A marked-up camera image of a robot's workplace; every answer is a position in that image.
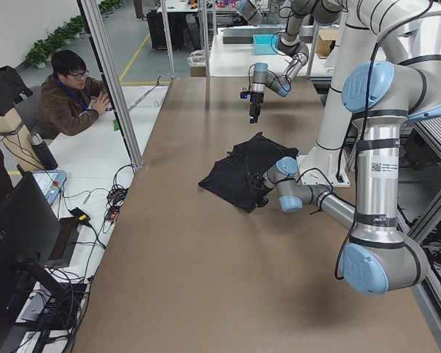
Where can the green handled long stick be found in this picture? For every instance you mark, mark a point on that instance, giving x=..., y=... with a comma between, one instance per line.
x=116, y=125

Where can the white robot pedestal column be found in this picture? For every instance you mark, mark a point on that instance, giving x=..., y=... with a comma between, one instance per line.
x=357, y=83

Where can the cardboard box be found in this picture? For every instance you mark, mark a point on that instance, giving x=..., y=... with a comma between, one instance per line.
x=326, y=42

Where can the seated man brown jacket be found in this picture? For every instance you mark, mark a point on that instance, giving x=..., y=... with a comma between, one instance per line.
x=70, y=101

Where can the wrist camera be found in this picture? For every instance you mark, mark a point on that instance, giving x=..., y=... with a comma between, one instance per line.
x=245, y=94
x=255, y=182

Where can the blue plastic tray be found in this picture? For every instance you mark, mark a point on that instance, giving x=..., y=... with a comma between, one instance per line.
x=265, y=44

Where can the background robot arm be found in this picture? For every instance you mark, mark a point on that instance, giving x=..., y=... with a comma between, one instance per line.
x=250, y=12

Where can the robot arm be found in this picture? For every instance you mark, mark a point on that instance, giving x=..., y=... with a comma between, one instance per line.
x=287, y=43
x=376, y=257

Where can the black thermos bottle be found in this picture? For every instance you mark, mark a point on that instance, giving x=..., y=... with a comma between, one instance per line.
x=42, y=151

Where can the aluminium frame post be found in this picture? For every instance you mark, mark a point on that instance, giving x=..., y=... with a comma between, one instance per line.
x=94, y=27

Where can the black power strip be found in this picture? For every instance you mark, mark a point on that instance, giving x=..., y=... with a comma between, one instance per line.
x=115, y=200

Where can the black printed t-shirt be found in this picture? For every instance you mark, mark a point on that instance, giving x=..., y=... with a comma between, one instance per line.
x=228, y=177

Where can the blue grey teach pendant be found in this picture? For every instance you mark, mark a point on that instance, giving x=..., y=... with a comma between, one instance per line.
x=51, y=183

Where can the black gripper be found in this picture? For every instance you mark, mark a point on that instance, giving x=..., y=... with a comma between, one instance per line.
x=256, y=98
x=257, y=182

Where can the black Huawei monitor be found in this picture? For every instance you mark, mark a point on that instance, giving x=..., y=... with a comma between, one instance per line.
x=28, y=232

